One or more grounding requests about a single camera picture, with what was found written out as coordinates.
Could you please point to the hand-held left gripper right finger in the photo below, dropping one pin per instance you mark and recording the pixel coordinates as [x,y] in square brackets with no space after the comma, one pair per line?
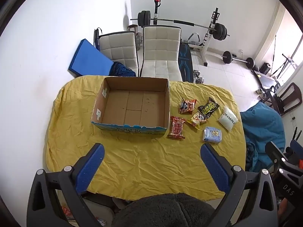
[214,167]

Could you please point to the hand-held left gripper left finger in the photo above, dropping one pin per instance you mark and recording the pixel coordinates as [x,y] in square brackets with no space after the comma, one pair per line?
[91,167]

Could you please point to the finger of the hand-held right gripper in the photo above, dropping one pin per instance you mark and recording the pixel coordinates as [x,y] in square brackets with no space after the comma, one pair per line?
[275,153]
[297,144]

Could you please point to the light blue tissue pack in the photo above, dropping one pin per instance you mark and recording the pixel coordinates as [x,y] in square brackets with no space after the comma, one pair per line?
[213,134]

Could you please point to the white air pillow packet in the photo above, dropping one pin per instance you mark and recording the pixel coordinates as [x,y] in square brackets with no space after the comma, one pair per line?
[226,118]

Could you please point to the yellow panda snack packet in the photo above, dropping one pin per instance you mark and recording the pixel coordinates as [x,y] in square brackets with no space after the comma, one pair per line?
[197,119]

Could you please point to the red patterned snack packet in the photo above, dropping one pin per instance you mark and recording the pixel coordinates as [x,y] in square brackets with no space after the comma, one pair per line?
[176,127]

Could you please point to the black yellow-print packet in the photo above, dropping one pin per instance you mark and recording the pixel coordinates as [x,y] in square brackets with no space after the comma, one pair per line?
[208,107]

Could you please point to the orange panda snack packet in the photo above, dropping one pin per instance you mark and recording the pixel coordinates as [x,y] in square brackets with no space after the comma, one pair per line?
[187,105]

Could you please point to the cardboard box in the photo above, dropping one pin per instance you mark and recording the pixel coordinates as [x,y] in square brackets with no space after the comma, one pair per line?
[132,108]

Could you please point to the teal bean bag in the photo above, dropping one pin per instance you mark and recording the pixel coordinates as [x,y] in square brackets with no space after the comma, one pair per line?
[260,127]

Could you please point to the dark wooden chair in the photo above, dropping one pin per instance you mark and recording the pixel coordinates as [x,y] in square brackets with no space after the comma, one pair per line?
[290,97]

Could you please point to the yellow tablecloth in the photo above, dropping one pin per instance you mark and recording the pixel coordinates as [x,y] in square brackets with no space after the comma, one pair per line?
[142,160]

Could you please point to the dark fleece clothing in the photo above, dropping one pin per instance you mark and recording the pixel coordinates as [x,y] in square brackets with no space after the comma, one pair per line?
[163,210]

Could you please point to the black box speaker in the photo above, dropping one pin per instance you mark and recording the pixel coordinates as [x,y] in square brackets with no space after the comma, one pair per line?
[265,68]

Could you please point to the chrome dumbbell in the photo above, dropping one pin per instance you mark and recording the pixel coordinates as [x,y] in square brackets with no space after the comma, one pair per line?
[198,76]

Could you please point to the short barbell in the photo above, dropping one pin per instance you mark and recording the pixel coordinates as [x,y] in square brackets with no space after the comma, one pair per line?
[236,59]

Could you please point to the dark blue jacket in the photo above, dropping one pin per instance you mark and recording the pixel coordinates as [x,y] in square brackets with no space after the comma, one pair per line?
[122,69]

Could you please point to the blue foam mat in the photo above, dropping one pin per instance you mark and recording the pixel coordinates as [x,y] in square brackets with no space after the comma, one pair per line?
[90,59]

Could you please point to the black weight bench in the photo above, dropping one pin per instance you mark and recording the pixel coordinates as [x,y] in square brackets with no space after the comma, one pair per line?
[185,61]

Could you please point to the white padded chair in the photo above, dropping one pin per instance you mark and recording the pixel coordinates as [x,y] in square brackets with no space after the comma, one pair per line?
[116,49]
[161,52]

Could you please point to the white barbell rack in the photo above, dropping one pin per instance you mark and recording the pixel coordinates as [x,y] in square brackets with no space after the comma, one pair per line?
[209,42]

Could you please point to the long barbell with black plates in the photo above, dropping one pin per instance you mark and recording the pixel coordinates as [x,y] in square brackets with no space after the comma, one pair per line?
[184,23]

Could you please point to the grey exercise frame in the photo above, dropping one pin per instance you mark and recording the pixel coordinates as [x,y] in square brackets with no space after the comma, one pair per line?
[194,39]

